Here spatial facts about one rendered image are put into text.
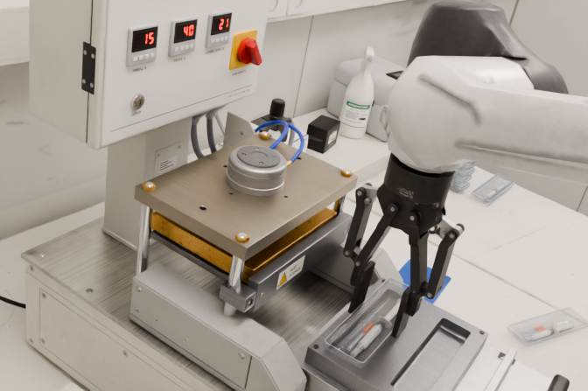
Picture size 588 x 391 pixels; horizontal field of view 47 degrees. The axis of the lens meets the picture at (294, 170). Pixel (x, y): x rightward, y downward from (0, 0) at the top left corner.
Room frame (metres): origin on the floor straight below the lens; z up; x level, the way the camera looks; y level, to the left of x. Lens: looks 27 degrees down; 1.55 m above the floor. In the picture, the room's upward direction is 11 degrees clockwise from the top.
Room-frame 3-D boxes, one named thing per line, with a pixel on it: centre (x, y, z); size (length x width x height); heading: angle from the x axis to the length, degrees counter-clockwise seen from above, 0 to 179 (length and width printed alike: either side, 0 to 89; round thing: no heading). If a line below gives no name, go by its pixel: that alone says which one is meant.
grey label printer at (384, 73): (1.89, -0.21, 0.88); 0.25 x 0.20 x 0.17; 51
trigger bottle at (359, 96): (1.77, -0.14, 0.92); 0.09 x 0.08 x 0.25; 2
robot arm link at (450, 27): (0.66, -0.17, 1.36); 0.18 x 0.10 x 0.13; 35
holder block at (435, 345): (0.68, -0.18, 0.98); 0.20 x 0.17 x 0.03; 151
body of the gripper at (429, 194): (0.70, -0.14, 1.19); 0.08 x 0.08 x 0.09
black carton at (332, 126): (1.65, -0.05, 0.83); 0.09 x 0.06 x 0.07; 159
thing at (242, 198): (0.84, 0.07, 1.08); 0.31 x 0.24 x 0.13; 151
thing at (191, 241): (0.81, 0.04, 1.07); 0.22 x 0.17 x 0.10; 151
